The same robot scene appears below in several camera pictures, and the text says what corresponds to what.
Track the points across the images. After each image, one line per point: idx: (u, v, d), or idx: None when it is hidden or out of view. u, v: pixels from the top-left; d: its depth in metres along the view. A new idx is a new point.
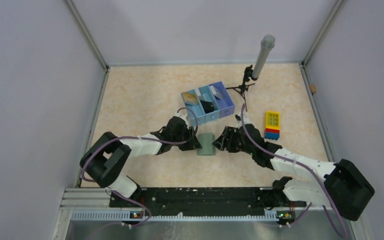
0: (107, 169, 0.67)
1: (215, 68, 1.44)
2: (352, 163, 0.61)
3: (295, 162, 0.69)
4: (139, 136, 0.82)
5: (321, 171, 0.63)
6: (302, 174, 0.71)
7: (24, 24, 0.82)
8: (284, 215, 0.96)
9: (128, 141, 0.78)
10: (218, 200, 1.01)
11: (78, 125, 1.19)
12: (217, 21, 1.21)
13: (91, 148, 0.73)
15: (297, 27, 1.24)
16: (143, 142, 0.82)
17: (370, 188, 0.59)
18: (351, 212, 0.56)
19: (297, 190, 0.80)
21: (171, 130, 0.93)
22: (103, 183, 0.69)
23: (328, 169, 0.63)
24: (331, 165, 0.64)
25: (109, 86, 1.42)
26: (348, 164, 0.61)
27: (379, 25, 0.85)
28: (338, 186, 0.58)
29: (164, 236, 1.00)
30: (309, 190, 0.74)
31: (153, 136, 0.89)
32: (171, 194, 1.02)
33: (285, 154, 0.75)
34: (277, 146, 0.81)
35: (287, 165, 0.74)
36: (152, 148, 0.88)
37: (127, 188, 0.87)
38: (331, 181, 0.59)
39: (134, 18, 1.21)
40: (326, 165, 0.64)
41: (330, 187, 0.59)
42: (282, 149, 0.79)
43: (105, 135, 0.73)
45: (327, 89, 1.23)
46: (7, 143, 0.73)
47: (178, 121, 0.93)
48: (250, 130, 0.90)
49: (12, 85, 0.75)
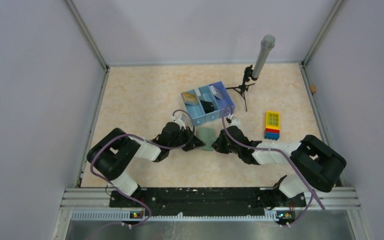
0: (116, 162, 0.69)
1: (215, 68, 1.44)
2: (315, 137, 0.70)
3: (270, 149, 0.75)
4: (144, 138, 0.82)
5: (289, 149, 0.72)
6: (278, 158, 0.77)
7: (24, 23, 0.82)
8: (284, 215, 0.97)
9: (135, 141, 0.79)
10: (218, 200, 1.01)
11: (78, 125, 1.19)
12: (217, 21, 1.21)
13: (100, 141, 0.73)
15: (296, 27, 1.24)
16: (147, 144, 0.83)
17: (337, 157, 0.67)
18: (323, 182, 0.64)
19: (290, 186, 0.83)
21: (165, 138, 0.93)
22: (109, 176, 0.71)
23: (296, 145, 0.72)
24: (297, 142, 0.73)
25: (109, 86, 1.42)
26: (312, 139, 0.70)
27: (379, 25, 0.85)
28: (302, 159, 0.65)
29: (164, 236, 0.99)
30: (295, 181, 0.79)
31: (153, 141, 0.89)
32: (171, 194, 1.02)
33: (263, 144, 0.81)
34: (258, 142, 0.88)
35: (265, 153, 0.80)
36: (152, 154, 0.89)
37: (129, 186, 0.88)
38: (298, 155, 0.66)
39: (135, 18, 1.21)
40: (293, 144, 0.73)
41: (296, 159, 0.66)
42: (261, 142, 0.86)
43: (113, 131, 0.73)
45: (327, 89, 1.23)
46: (6, 143, 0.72)
47: (172, 130, 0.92)
48: (232, 130, 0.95)
49: (11, 85, 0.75)
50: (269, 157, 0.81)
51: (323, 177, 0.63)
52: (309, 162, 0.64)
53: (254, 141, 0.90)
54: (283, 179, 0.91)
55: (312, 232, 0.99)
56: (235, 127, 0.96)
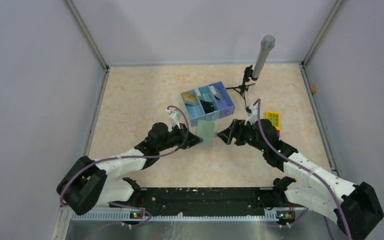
0: (84, 195, 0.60)
1: (215, 68, 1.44)
2: (372, 187, 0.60)
3: (313, 173, 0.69)
4: (118, 156, 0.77)
5: (339, 191, 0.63)
6: (315, 186, 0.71)
7: (24, 23, 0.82)
8: (285, 215, 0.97)
9: (109, 162, 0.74)
10: (218, 200, 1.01)
11: (78, 125, 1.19)
12: (217, 21, 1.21)
13: (66, 176, 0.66)
15: (296, 28, 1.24)
16: (123, 162, 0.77)
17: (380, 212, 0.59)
18: (358, 233, 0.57)
19: (300, 195, 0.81)
21: (152, 143, 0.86)
22: (78, 210, 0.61)
23: (346, 189, 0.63)
24: (351, 187, 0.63)
25: (108, 86, 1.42)
26: (367, 187, 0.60)
27: (379, 25, 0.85)
28: (355, 212, 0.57)
29: (164, 236, 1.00)
30: (312, 198, 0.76)
31: (139, 154, 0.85)
32: (171, 194, 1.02)
33: (300, 160, 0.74)
34: (291, 149, 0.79)
35: (302, 173, 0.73)
36: (135, 165, 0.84)
37: (123, 194, 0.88)
38: (348, 202, 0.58)
39: (135, 18, 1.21)
40: (345, 185, 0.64)
41: (347, 210, 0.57)
42: (297, 153, 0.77)
43: (79, 161, 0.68)
45: (328, 89, 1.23)
46: (6, 143, 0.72)
47: (157, 134, 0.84)
48: (266, 126, 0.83)
49: (12, 85, 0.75)
50: (300, 176, 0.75)
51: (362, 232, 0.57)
52: (358, 212, 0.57)
53: (284, 143, 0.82)
54: (288, 184, 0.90)
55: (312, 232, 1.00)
56: (269, 123, 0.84)
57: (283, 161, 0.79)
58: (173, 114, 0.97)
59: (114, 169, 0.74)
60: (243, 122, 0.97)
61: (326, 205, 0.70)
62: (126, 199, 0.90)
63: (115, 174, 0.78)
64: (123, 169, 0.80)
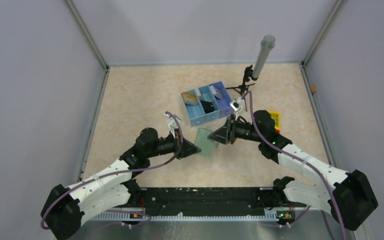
0: (59, 229, 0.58)
1: (215, 68, 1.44)
2: (364, 174, 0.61)
3: (306, 163, 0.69)
4: (95, 177, 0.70)
5: (331, 179, 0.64)
6: (308, 175, 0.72)
7: (24, 24, 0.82)
8: (284, 216, 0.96)
9: (85, 187, 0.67)
10: (218, 200, 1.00)
11: (78, 125, 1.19)
12: (217, 21, 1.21)
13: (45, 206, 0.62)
15: (296, 27, 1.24)
16: (102, 183, 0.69)
17: (374, 201, 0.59)
18: (352, 220, 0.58)
19: (298, 193, 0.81)
21: (140, 151, 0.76)
22: (63, 237, 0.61)
23: (339, 176, 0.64)
24: (343, 174, 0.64)
25: (108, 86, 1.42)
26: (359, 175, 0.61)
27: (378, 24, 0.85)
28: (348, 199, 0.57)
29: (164, 236, 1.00)
30: (309, 195, 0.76)
31: (124, 167, 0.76)
32: (171, 194, 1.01)
33: (294, 150, 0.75)
34: (286, 140, 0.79)
35: (295, 164, 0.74)
36: (120, 180, 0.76)
37: (118, 200, 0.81)
38: (341, 189, 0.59)
39: (134, 18, 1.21)
40: (337, 173, 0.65)
41: (339, 196, 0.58)
42: (292, 144, 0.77)
43: (54, 190, 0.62)
45: (328, 89, 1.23)
46: (6, 143, 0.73)
47: (146, 141, 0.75)
48: (264, 119, 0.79)
49: (12, 86, 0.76)
50: (294, 167, 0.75)
51: (355, 219, 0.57)
52: (351, 199, 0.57)
53: (280, 135, 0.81)
54: (288, 184, 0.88)
55: (312, 232, 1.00)
56: (269, 115, 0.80)
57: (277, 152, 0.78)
58: (169, 121, 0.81)
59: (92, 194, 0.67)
60: (235, 118, 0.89)
61: (322, 197, 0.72)
62: (124, 201, 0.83)
63: (98, 194, 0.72)
64: (107, 187, 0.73)
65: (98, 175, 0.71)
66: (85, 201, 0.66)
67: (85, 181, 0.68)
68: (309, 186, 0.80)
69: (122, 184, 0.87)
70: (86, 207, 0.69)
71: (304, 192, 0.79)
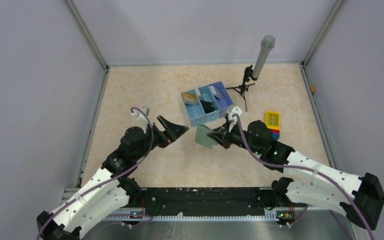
0: None
1: (215, 68, 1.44)
2: (375, 176, 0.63)
3: (317, 173, 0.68)
4: (76, 196, 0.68)
5: (348, 187, 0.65)
6: (319, 183, 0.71)
7: (24, 24, 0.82)
8: (284, 216, 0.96)
9: (68, 208, 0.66)
10: (218, 200, 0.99)
11: (78, 125, 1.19)
12: (217, 21, 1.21)
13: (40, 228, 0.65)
15: (296, 27, 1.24)
16: (85, 200, 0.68)
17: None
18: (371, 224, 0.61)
19: (304, 195, 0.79)
21: (126, 151, 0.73)
22: None
23: (353, 182, 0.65)
24: (356, 179, 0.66)
25: (108, 86, 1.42)
26: (372, 178, 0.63)
27: (378, 24, 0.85)
28: (370, 206, 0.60)
29: (164, 236, 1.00)
30: (317, 197, 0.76)
31: (106, 176, 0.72)
32: (171, 194, 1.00)
33: (300, 159, 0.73)
34: (289, 149, 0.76)
35: (305, 173, 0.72)
36: (107, 189, 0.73)
37: (116, 204, 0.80)
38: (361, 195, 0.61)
39: (134, 18, 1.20)
40: (350, 179, 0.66)
41: (362, 206, 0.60)
42: (295, 152, 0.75)
43: (39, 218, 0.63)
45: (328, 89, 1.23)
46: (6, 142, 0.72)
47: (131, 139, 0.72)
48: (262, 130, 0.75)
49: (12, 85, 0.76)
50: (302, 176, 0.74)
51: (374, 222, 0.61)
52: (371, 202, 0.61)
53: (278, 142, 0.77)
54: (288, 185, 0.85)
55: (312, 232, 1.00)
56: (265, 125, 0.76)
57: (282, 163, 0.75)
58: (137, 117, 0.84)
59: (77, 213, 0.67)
60: (228, 129, 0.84)
61: (332, 199, 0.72)
62: (126, 202, 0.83)
63: (89, 208, 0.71)
64: (94, 200, 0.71)
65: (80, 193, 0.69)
66: (73, 221, 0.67)
67: (67, 203, 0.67)
68: (313, 187, 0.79)
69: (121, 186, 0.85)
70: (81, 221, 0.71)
71: (309, 193, 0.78)
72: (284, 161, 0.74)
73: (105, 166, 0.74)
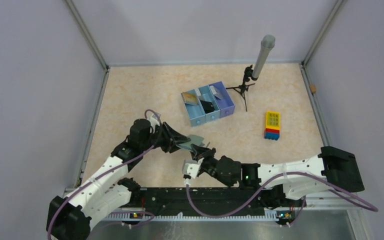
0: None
1: (215, 68, 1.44)
2: (328, 147, 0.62)
3: (286, 173, 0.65)
4: (91, 179, 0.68)
5: (316, 170, 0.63)
6: (296, 180, 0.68)
7: (24, 24, 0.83)
8: (284, 215, 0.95)
9: (84, 191, 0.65)
10: (218, 200, 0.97)
11: (78, 125, 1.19)
12: (217, 20, 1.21)
13: (48, 219, 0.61)
15: (296, 28, 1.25)
16: (99, 184, 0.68)
17: (352, 156, 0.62)
18: (357, 188, 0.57)
19: (300, 191, 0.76)
21: (135, 140, 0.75)
22: None
23: (317, 163, 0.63)
24: (317, 158, 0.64)
25: (108, 86, 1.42)
26: (327, 150, 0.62)
27: (378, 24, 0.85)
28: (340, 175, 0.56)
29: (164, 236, 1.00)
30: (310, 187, 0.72)
31: (117, 162, 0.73)
32: (171, 194, 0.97)
33: (268, 169, 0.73)
34: (255, 165, 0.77)
35: (279, 179, 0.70)
36: (117, 176, 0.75)
37: (120, 199, 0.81)
38: (330, 174, 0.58)
39: (134, 18, 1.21)
40: (313, 162, 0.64)
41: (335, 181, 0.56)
42: (261, 167, 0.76)
43: (53, 202, 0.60)
45: (327, 89, 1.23)
46: (6, 142, 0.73)
47: (140, 128, 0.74)
48: (229, 164, 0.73)
49: (12, 85, 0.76)
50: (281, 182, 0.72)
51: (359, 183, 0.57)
52: (342, 174, 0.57)
53: (244, 165, 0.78)
54: (283, 188, 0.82)
55: (312, 232, 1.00)
56: (231, 160, 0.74)
57: (258, 184, 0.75)
58: (152, 119, 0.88)
59: (92, 197, 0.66)
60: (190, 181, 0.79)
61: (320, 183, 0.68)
62: (127, 200, 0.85)
63: (100, 195, 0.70)
64: (105, 187, 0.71)
65: (94, 177, 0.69)
66: (87, 205, 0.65)
67: (83, 186, 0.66)
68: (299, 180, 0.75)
69: (121, 184, 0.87)
70: (90, 212, 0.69)
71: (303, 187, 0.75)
72: (258, 180, 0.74)
73: (115, 155, 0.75)
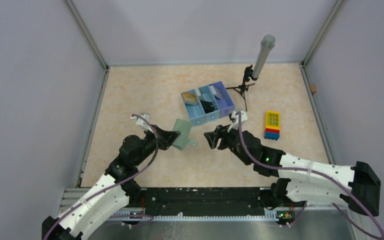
0: None
1: (215, 68, 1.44)
2: (366, 164, 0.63)
3: (311, 171, 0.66)
4: (82, 201, 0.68)
5: (343, 179, 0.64)
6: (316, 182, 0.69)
7: (24, 24, 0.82)
8: (284, 215, 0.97)
9: (74, 212, 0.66)
10: (218, 200, 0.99)
11: (78, 125, 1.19)
12: (217, 20, 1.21)
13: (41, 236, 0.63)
15: (296, 28, 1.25)
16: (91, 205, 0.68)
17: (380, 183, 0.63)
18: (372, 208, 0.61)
19: (303, 193, 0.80)
21: (126, 159, 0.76)
22: None
23: (347, 174, 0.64)
24: (348, 169, 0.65)
25: (108, 86, 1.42)
26: (363, 166, 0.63)
27: (378, 25, 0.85)
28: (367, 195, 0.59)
29: (164, 236, 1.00)
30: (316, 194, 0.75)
31: (110, 182, 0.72)
32: (171, 194, 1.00)
33: (293, 161, 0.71)
34: (279, 152, 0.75)
35: (300, 174, 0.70)
36: (110, 194, 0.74)
37: (116, 207, 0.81)
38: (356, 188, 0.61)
39: (135, 18, 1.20)
40: (343, 171, 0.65)
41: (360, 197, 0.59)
42: (285, 155, 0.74)
43: (44, 224, 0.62)
45: (327, 88, 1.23)
46: (6, 142, 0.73)
47: (129, 149, 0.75)
48: (250, 138, 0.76)
49: (12, 86, 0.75)
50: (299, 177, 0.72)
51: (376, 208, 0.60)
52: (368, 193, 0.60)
53: (268, 147, 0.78)
54: (285, 185, 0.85)
55: (312, 233, 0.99)
56: (252, 135, 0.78)
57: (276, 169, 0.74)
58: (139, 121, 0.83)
59: (83, 218, 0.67)
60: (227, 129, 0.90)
61: (332, 193, 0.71)
62: (127, 202, 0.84)
63: (92, 213, 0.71)
64: (98, 205, 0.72)
65: (85, 197, 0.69)
66: (78, 226, 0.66)
67: (73, 207, 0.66)
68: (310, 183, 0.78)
69: None
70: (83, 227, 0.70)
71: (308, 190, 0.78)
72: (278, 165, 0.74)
73: (108, 173, 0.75)
